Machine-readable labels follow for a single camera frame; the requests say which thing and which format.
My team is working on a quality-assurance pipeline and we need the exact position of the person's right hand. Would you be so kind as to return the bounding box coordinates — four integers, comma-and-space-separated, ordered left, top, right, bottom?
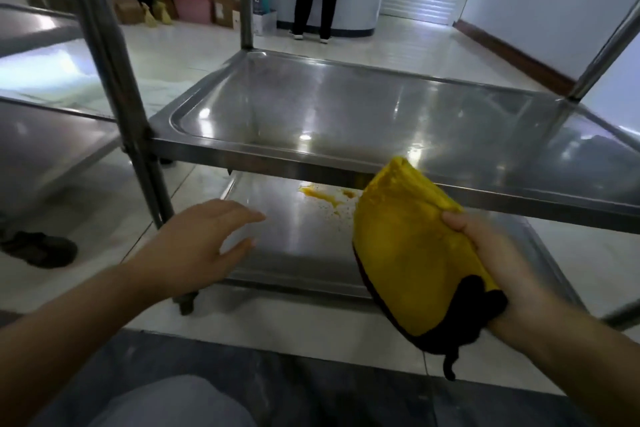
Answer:
442, 211, 552, 343

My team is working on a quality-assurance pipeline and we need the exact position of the person's left hand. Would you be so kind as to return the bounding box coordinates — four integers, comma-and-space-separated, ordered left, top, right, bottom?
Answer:
126, 199, 266, 303

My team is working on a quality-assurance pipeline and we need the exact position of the yellow and black cleaning cloth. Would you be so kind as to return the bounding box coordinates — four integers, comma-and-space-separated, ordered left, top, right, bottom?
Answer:
352, 156, 509, 382

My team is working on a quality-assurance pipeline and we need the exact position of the person's left forearm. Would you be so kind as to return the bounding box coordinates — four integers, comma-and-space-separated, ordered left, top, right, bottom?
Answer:
0, 262, 151, 427

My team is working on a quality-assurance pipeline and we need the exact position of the person's right forearm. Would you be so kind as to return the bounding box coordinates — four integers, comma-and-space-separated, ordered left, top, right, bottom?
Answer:
487, 292, 640, 427

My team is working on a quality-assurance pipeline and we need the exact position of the black trolley caster wheel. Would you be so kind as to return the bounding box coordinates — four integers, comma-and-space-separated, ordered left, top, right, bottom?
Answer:
172, 291, 200, 317

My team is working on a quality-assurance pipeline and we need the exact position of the yellow sauce stain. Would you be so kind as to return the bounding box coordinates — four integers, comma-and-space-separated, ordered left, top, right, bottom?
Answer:
298, 183, 359, 216

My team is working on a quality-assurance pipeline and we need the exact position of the person's grey trouser knee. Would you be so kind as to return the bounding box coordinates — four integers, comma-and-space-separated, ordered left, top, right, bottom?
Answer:
97, 374, 257, 427

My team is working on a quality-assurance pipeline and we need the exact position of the stainless steel shelf trolley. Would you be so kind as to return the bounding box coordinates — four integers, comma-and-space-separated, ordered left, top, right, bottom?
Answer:
0, 3, 124, 223
50, 0, 640, 332

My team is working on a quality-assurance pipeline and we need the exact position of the black shoe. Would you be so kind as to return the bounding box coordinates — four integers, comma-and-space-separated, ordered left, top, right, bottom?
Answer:
0, 231, 79, 270

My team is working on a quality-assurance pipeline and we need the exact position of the white cardboard box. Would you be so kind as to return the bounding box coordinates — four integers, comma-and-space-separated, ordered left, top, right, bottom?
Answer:
252, 10, 278, 36

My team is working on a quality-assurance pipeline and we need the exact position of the brown cardboard box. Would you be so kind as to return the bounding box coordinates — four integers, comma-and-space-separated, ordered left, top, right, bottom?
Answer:
111, 0, 147, 25
212, 0, 242, 28

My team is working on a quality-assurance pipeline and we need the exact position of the pink plastic basin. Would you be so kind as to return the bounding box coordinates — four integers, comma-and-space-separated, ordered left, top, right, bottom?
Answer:
166, 0, 214, 25

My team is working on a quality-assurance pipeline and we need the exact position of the yellow plastic bag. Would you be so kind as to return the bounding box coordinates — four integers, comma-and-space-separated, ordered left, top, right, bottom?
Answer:
142, 0, 174, 28

